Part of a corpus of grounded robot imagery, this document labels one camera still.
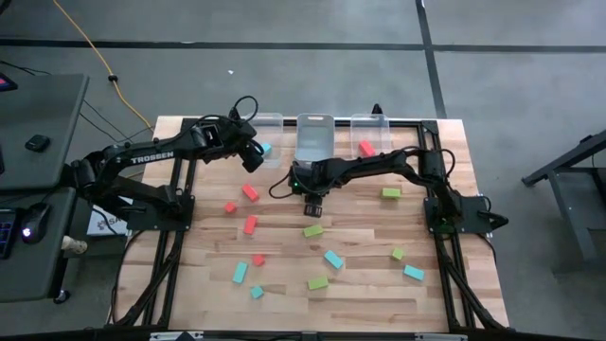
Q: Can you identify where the beige round knob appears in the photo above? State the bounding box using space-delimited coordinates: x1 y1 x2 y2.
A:
61 235 89 256

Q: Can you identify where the opaque light grey bin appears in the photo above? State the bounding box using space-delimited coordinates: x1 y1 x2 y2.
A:
294 113 336 170

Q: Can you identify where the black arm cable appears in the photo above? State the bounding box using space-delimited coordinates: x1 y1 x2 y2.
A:
268 168 304 201
229 95 260 124

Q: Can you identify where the dark grey side desk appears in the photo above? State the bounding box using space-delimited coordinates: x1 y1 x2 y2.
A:
0 73 90 304

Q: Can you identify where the black device with red light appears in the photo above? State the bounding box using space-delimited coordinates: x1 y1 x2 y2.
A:
0 71 19 94

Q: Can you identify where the small black box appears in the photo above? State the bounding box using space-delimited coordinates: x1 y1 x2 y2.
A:
24 134 52 153

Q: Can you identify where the black aluminium rail frame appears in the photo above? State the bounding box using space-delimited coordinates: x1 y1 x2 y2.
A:
106 117 510 332

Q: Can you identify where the white printed sheet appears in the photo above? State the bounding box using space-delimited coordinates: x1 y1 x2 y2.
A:
86 196 136 237

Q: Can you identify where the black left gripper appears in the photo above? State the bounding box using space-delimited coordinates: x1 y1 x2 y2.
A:
220 120 265 173

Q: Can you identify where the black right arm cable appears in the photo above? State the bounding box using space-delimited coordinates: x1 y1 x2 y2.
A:
268 168 304 201

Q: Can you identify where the dark metal stand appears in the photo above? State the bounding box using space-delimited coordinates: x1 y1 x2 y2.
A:
521 128 606 276

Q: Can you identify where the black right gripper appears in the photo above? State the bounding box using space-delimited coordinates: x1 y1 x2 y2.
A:
288 160 335 219

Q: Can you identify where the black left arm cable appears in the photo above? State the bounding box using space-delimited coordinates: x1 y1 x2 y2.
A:
229 95 260 124

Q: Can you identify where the clear plastic bin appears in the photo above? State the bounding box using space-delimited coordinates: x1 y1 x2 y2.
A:
244 112 285 170
349 113 394 171

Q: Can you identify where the silver metal bracket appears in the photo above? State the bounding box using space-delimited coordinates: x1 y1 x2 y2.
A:
149 331 205 341
414 332 469 341

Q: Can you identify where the backlit keyboard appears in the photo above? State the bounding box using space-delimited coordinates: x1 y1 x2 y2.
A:
0 207 19 260

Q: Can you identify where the yellow cable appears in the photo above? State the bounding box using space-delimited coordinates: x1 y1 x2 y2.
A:
51 0 155 133

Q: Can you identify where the black computer mouse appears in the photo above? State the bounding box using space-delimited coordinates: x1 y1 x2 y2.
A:
19 202 52 245

